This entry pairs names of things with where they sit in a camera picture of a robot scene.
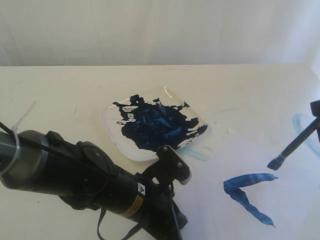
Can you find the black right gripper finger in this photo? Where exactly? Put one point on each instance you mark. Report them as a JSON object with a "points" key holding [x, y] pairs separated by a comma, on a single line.
{"points": [[315, 110]]}

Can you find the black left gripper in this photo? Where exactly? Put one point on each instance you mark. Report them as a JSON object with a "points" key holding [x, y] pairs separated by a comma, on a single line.
{"points": [[151, 206]]}

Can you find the black paintbrush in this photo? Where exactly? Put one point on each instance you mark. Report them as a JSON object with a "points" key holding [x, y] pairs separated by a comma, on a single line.
{"points": [[278, 161]]}

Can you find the white paper sheet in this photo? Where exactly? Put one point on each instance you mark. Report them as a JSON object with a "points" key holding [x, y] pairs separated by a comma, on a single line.
{"points": [[234, 196]]}

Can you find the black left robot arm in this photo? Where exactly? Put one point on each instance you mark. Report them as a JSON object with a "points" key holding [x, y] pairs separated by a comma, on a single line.
{"points": [[85, 177]]}

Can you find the white square paint plate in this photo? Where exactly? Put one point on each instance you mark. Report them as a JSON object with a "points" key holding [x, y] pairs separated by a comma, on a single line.
{"points": [[143, 122]]}

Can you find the white zip tie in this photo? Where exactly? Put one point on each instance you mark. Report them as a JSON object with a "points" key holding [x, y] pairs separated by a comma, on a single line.
{"points": [[14, 130]]}

